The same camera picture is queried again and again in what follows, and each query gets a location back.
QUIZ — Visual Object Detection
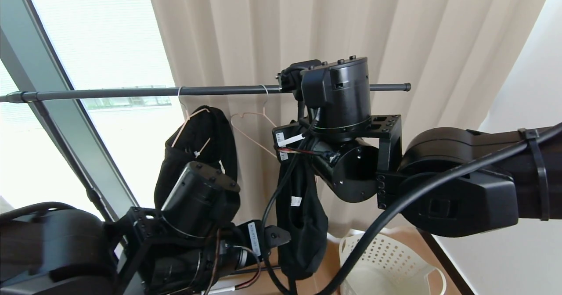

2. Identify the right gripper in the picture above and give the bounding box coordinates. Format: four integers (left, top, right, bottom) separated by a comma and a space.
272, 120, 380, 203

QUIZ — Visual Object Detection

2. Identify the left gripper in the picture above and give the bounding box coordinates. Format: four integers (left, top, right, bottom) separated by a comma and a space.
143, 220, 266, 293

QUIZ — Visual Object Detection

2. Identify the pink clothes hanger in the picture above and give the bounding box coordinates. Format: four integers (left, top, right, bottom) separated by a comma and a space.
170, 86, 211, 159
231, 84, 281, 159

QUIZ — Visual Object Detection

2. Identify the black knitted garment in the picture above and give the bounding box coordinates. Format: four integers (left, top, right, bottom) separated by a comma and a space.
154, 105, 239, 210

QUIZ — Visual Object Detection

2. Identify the white laundry basket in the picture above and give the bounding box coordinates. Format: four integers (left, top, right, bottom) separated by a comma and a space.
339, 229, 447, 295

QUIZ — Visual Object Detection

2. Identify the black clothes rack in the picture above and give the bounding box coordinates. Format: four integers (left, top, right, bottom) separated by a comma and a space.
0, 83, 412, 278

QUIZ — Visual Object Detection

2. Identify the beige curtain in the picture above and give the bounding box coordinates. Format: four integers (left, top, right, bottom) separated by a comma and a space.
145, 0, 556, 238

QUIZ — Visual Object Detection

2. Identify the window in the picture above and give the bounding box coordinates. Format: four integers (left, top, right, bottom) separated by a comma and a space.
0, 0, 185, 225

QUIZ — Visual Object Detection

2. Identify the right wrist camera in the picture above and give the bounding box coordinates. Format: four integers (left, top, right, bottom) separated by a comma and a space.
276, 59, 323, 94

